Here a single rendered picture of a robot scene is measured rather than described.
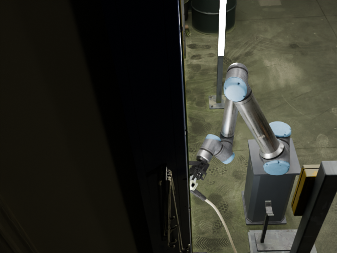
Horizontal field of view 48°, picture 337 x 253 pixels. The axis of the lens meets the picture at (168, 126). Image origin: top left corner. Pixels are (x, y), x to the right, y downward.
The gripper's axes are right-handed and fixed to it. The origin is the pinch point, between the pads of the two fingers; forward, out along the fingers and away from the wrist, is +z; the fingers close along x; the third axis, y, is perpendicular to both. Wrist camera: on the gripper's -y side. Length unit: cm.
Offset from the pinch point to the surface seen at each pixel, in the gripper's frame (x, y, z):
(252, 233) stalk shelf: -36.3, 28.3, 8.2
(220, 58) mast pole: 85, 20, -138
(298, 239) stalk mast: -80, 12, 9
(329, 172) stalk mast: -111, -20, -5
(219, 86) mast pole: 105, 44, -127
